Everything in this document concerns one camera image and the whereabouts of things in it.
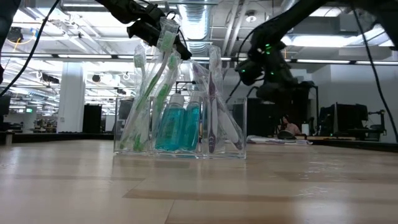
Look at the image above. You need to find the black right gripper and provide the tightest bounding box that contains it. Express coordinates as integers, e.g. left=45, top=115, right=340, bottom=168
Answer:
left=256, top=57, right=315, bottom=105

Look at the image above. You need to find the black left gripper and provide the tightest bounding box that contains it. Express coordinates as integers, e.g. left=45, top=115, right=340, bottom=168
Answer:
left=126, top=3, right=193, bottom=62

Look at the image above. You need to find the green toothbrush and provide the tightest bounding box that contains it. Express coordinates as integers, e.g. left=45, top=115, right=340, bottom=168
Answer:
left=119, top=43, right=153, bottom=152
left=132, top=49, right=184, bottom=152
left=119, top=17, right=181, bottom=152

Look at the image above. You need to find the purple toothbrush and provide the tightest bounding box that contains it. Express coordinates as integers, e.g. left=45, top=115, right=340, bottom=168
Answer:
left=248, top=135, right=313, bottom=146
left=188, top=58, right=246, bottom=152
left=205, top=45, right=224, bottom=154

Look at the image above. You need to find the teal mouthwash bottle white cap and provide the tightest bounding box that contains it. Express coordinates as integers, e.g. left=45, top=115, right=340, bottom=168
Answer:
left=154, top=93, right=187, bottom=152
left=180, top=91, right=202, bottom=152

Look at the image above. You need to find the person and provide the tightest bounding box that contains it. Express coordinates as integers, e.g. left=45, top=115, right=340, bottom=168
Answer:
left=279, top=114, right=302, bottom=138

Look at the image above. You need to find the black robot workstation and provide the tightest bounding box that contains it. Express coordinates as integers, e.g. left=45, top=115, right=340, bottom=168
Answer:
left=318, top=103, right=388, bottom=141

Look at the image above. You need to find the clear acrylic organizer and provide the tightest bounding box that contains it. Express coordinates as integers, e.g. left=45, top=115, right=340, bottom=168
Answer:
left=113, top=96, right=248, bottom=161

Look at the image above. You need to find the long ceiling light bar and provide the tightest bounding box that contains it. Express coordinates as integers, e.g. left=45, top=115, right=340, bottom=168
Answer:
left=0, top=52, right=398, bottom=65

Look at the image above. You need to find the black cabinet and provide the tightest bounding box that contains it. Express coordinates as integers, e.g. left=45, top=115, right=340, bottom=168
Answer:
left=82, top=104, right=103, bottom=134

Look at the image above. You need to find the white building column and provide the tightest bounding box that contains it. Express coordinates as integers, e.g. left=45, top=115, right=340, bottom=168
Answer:
left=57, top=61, right=87, bottom=134

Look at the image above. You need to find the black ceiling spotlight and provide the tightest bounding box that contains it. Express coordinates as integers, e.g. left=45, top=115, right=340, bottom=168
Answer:
left=6, top=26, right=25, bottom=44

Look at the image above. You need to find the silver ceiling duct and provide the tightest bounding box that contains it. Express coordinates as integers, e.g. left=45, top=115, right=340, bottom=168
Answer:
left=177, top=0, right=218, bottom=94

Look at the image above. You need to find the black rig frame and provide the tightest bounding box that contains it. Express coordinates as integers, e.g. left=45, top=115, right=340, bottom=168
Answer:
left=175, top=80, right=222, bottom=103

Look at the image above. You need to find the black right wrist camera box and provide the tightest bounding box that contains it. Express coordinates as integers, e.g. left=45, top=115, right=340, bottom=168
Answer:
left=234, top=58, right=265, bottom=87

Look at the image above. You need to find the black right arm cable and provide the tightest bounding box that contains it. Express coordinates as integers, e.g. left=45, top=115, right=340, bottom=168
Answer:
left=351, top=6, right=398, bottom=144

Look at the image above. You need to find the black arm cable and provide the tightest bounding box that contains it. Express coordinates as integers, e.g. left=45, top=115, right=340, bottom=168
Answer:
left=351, top=6, right=398, bottom=144
left=0, top=0, right=62, bottom=97

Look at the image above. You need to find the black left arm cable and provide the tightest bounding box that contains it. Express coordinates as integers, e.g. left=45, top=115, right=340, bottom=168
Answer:
left=0, top=0, right=62, bottom=97

